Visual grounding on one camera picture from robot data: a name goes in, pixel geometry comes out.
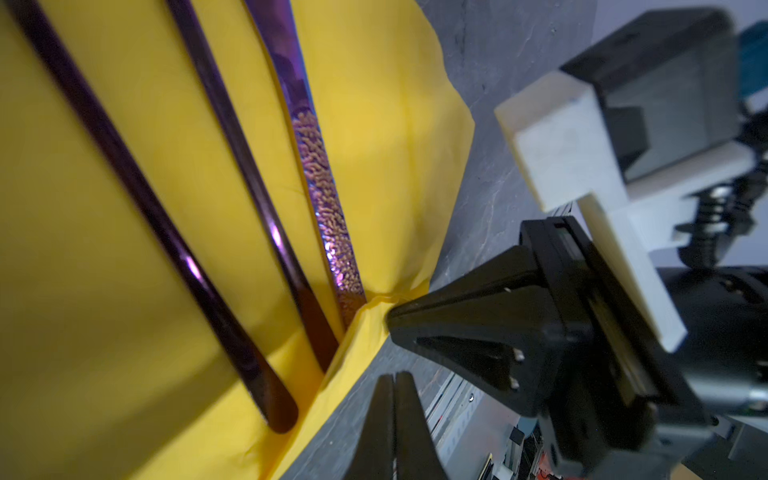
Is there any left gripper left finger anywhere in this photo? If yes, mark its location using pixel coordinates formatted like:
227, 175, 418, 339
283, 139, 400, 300
343, 374, 395, 480

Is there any iridescent purple knife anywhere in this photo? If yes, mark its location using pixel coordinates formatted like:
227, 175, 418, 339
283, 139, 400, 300
245, 1, 366, 327

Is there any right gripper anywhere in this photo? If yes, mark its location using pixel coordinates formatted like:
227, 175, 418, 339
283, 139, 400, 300
387, 217, 713, 479

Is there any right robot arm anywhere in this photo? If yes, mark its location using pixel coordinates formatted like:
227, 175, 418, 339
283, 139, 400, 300
387, 112, 767, 479

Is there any purple iridescent spoon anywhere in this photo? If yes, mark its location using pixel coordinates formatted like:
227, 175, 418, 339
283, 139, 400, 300
5, 1, 299, 433

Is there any yellow paper napkin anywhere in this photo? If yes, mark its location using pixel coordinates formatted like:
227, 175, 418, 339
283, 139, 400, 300
1, 1, 474, 479

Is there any dark iridescent fork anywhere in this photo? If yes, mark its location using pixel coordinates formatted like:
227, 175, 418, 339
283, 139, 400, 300
167, 1, 339, 372

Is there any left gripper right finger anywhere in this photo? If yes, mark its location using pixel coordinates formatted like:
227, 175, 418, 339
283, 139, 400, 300
394, 372, 448, 480

